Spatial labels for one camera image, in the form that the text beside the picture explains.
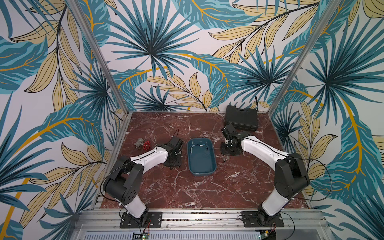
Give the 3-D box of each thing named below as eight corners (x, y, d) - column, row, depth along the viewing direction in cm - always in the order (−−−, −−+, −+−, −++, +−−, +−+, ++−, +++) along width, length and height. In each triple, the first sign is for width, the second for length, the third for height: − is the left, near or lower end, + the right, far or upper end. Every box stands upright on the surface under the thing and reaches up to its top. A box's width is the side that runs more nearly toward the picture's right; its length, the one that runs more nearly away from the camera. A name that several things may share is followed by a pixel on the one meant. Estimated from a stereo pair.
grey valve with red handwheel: (135, 147, 101) (133, 143, 97) (140, 140, 105) (138, 136, 101) (147, 151, 100) (145, 147, 95) (152, 144, 103) (150, 139, 99)
